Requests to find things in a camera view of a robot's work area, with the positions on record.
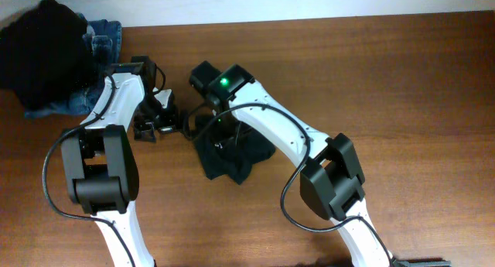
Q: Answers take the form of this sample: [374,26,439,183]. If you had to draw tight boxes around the folded blue jeans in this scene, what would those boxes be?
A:
[24,19,122,118]

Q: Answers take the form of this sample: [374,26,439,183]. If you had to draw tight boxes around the black folded garment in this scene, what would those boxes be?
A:
[1,0,98,110]

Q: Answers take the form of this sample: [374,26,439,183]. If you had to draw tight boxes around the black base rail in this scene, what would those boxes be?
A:
[393,258,452,267]

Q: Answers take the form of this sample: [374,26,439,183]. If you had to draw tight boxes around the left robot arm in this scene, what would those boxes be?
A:
[60,56,179,266]

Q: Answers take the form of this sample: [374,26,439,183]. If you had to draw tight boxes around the black Nike t-shirt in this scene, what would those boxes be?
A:
[193,122,275,184]

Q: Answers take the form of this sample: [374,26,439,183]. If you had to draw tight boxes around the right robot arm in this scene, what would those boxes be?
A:
[190,61,393,266]

